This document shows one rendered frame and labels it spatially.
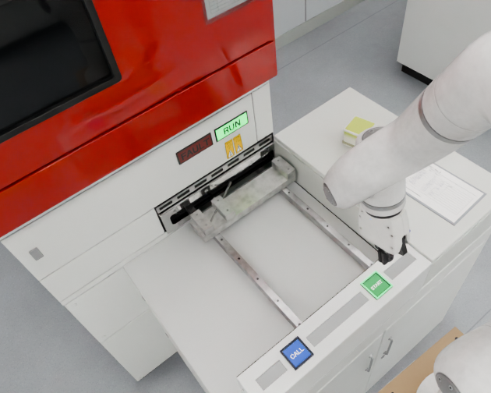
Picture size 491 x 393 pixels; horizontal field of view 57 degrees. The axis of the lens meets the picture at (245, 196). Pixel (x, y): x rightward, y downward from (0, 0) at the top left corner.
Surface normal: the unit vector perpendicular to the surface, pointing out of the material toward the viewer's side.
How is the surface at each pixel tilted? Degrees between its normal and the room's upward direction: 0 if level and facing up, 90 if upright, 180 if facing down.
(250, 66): 90
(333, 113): 0
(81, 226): 90
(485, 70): 65
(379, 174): 59
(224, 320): 0
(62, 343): 0
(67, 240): 90
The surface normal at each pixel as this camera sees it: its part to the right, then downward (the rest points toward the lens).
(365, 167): -0.58, 0.12
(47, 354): -0.11, -0.62
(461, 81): -0.96, 0.22
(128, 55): 0.60, 0.58
